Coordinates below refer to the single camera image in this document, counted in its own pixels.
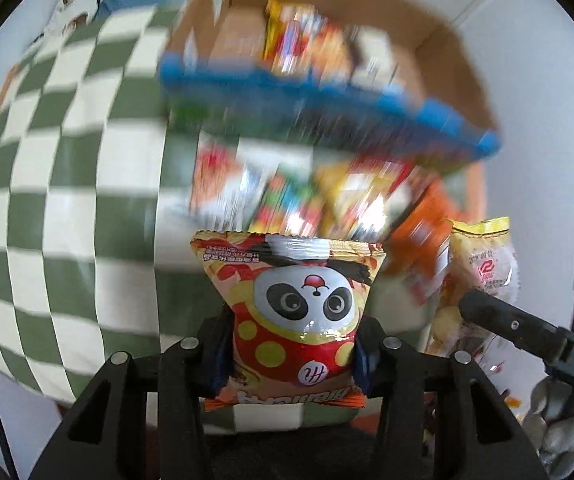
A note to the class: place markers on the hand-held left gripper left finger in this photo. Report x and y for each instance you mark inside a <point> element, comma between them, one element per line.
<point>214,352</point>

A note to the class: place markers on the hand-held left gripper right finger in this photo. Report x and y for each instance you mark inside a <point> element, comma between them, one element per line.
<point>364,360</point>

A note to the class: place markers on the green white checkered blanket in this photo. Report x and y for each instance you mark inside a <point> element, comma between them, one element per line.
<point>67,160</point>

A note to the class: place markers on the yellow clear pastry packet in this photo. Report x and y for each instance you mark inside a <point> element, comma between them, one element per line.
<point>487,260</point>

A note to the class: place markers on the cardboard box with blue edge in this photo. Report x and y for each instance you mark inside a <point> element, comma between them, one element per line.
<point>419,27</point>

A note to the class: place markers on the person's right hand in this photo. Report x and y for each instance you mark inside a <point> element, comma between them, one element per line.
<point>562,435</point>

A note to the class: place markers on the heap of mixed snack packets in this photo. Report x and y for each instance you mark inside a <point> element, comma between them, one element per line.
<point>307,35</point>
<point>292,200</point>

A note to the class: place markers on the white bear print pillow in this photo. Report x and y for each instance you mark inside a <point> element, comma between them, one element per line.
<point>74,0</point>

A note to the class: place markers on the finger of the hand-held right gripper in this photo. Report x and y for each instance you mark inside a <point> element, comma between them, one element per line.
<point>507,317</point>

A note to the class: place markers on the panda print snack packet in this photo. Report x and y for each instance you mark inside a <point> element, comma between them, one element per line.
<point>292,310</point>

